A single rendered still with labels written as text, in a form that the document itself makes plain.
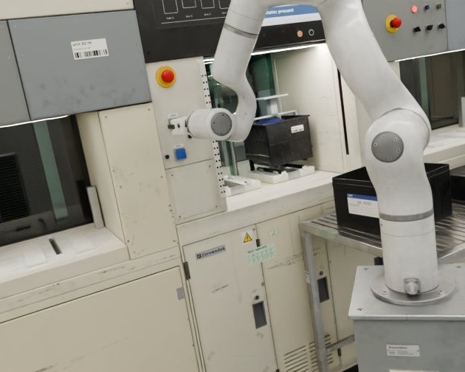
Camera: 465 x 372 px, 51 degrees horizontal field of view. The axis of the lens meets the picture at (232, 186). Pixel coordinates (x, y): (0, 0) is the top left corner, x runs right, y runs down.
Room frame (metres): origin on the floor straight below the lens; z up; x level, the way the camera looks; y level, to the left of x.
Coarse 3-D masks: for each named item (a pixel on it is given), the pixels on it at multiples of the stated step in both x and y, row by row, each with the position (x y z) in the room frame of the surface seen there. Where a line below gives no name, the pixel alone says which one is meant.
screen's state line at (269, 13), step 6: (288, 6) 1.81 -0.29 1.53; (294, 6) 1.82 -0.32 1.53; (300, 6) 1.83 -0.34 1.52; (306, 6) 1.84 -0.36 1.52; (312, 6) 1.85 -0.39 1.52; (270, 12) 1.77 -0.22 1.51; (276, 12) 1.78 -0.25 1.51; (282, 12) 1.80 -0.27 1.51; (288, 12) 1.81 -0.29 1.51; (294, 12) 1.82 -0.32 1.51; (300, 12) 1.83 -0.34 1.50; (306, 12) 1.84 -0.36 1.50; (312, 12) 1.85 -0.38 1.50
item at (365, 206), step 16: (336, 176) 1.65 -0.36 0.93; (352, 176) 1.70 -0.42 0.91; (368, 176) 1.74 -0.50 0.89; (432, 176) 1.50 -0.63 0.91; (448, 176) 1.56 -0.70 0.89; (336, 192) 1.63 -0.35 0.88; (352, 192) 1.57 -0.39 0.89; (368, 192) 1.51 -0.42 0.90; (432, 192) 1.50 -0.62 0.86; (448, 192) 1.55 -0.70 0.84; (336, 208) 1.63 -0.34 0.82; (352, 208) 1.57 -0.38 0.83; (368, 208) 1.51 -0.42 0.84; (448, 208) 1.55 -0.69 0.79; (352, 224) 1.58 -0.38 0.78; (368, 224) 1.52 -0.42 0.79
